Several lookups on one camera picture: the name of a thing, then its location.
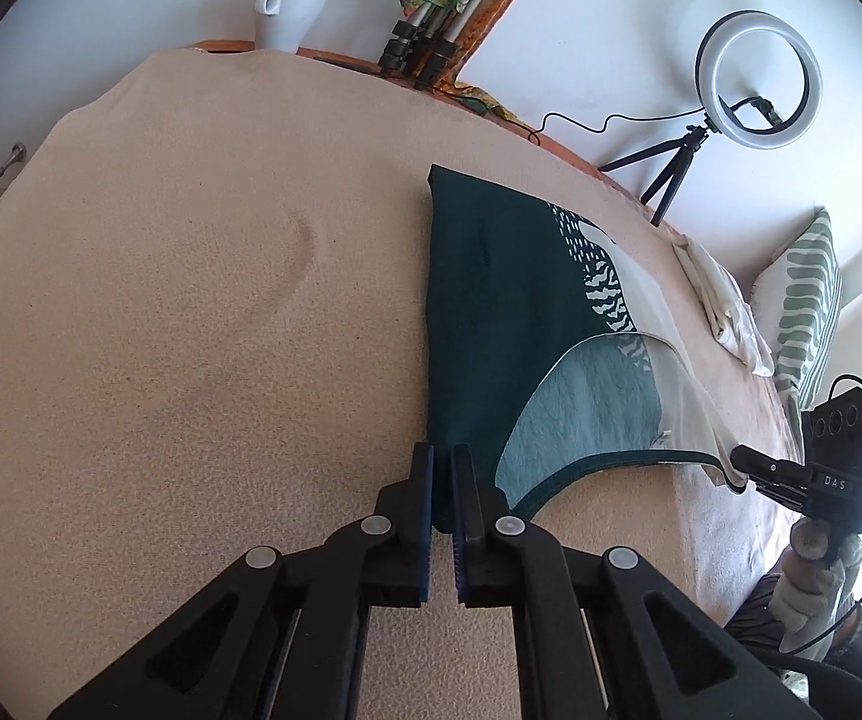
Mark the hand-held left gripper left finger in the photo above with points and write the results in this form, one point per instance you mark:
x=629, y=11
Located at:
x=423, y=510

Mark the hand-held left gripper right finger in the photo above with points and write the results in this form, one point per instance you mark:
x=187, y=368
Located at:
x=461, y=510

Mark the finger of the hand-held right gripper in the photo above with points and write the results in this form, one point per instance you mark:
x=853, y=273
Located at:
x=764, y=465

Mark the printed green and white T-shirt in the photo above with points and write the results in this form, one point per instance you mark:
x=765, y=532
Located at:
x=506, y=300

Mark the person's right hand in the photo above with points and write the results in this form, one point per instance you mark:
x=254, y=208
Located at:
x=805, y=592

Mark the green striped pillow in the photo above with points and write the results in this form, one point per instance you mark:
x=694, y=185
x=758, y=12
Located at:
x=805, y=292

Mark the striped clothing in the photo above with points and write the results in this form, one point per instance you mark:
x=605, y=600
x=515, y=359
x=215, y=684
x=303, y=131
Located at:
x=757, y=607

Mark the folded white garment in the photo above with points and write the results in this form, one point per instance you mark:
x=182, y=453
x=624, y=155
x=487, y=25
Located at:
x=723, y=300

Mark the black mini tripod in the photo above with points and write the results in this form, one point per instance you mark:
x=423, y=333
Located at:
x=671, y=172

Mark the beige blanket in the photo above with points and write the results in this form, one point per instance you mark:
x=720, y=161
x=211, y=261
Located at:
x=176, y=315

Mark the black gooseneck phone holder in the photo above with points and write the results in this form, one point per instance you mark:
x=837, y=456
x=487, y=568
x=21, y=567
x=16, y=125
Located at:
x=757, y=101

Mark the folded grey tripod stand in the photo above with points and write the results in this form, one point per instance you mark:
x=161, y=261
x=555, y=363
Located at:
x=408, y=37

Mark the white mug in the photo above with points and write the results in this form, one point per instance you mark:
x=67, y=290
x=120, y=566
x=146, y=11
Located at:
x=292, y=15

